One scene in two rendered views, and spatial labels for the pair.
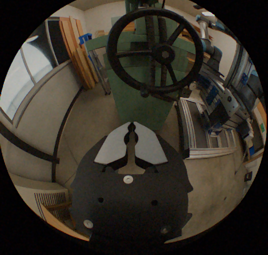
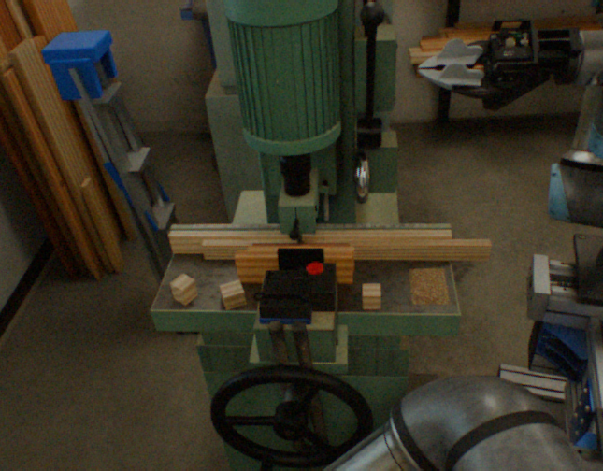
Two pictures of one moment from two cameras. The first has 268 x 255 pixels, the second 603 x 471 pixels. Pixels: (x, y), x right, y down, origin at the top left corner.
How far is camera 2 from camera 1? 0.93 m
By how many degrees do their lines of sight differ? 20
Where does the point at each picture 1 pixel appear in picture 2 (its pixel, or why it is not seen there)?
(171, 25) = (321, 341)
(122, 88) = (241, 409)
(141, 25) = (266, 349)
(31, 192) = not seen: outside the picture
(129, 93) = not seen: hidden behind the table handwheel
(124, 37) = (242, 323)
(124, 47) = (244, 340)
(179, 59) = (378, 356)
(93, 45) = (173, 323)
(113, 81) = not seen: hidden behind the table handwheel
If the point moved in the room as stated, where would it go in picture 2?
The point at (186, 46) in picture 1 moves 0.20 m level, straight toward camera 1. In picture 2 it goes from (394, 326) to (333, 398)
